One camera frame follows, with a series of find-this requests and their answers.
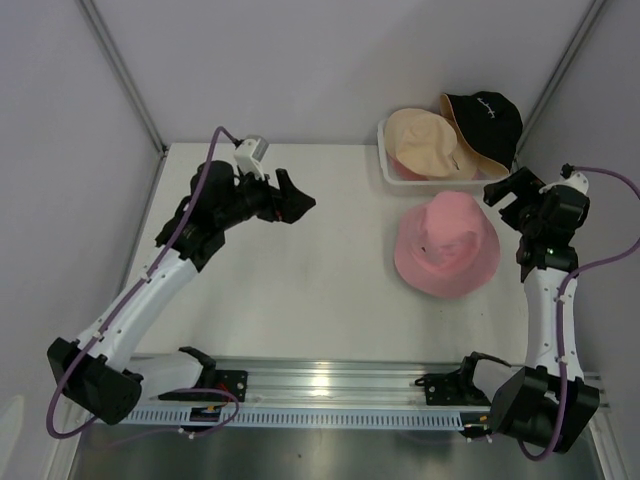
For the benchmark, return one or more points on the corner aluminium post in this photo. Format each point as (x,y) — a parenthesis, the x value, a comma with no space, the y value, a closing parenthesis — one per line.
(105,41)
(587,23)

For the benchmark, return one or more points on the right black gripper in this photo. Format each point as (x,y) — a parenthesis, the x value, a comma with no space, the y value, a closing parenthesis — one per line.
(523,184)

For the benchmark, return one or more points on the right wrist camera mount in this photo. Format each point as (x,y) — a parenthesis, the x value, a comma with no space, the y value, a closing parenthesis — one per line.
(570,177)

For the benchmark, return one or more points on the pink bucket hat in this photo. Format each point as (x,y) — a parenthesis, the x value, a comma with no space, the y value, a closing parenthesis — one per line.
(447,247)

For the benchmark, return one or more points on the left corner aluminium post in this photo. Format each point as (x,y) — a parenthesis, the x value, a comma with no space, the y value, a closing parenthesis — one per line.
(105,41)

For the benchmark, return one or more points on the white plastic basket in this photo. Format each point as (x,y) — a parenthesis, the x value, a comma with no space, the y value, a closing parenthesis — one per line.
(402,186)

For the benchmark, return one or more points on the right corner aluminium post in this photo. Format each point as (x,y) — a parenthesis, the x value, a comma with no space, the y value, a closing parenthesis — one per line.
(587,23)

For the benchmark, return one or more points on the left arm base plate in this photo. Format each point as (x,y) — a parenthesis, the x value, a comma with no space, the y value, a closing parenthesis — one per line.
(233,381)

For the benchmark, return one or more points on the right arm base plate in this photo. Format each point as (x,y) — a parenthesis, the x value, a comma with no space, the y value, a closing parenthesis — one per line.
(455,388)

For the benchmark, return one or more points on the aluminium mounting rail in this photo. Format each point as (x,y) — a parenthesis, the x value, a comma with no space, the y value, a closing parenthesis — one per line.
(286,383)

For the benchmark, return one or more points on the black bucket hat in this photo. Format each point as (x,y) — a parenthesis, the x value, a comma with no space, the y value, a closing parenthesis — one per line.
(490,125)

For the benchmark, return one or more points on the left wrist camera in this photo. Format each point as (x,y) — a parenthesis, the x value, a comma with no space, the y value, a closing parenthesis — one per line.
(249,154)

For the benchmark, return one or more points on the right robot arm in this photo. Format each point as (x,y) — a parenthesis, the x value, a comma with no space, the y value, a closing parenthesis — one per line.
(545,404)

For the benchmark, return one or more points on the beige bucket hat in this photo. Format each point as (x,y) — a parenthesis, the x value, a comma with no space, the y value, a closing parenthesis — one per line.
(428,144)

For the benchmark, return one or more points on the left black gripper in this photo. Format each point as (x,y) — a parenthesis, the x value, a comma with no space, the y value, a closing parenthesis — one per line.
(290,208)

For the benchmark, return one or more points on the white slotted cable duct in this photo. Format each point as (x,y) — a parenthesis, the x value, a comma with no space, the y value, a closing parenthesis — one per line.
(413,420)

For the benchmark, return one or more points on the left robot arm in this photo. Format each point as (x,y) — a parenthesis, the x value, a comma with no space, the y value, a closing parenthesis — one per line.
(96,370)

